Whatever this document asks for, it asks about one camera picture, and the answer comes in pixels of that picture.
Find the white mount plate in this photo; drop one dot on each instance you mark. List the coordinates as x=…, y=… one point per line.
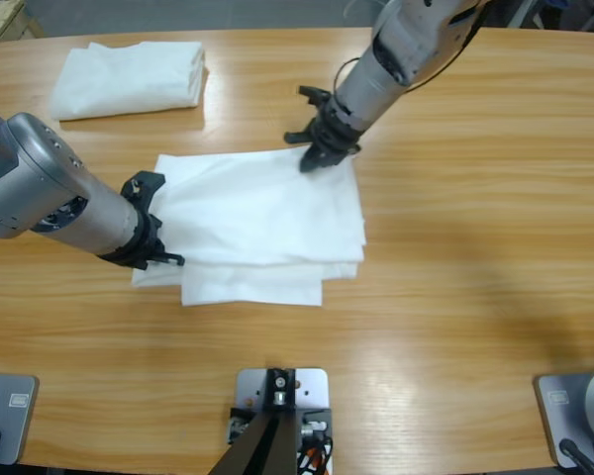
x=312, y=391

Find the white T-shirt with small print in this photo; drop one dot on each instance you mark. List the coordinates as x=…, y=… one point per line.
x=257, y=222

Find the orange clamp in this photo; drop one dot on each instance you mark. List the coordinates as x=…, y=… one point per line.
x=318, y=452

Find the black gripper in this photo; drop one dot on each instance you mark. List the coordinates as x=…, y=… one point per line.
x=334, y=133
x=146, y=237

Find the wooden pallet stack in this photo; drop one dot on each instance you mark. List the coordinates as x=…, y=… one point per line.
x=2, y=20

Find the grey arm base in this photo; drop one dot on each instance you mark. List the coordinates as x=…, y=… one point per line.
x=5, y=425
x=564, y=415

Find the folded white T-shirt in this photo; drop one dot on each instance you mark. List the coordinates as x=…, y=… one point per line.
x=128, y=79

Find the silver bracket fitting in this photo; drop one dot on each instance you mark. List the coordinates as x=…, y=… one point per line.
x=237, y=429
x=313, y=429

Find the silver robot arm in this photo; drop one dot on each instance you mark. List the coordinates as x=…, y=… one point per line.
x=376, y=79
x=44, y=198

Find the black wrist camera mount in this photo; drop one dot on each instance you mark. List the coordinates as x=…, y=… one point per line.
x=314, y=94
x=146, y=183

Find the dark camera post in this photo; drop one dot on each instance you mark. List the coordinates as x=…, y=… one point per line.
x=272, y=445

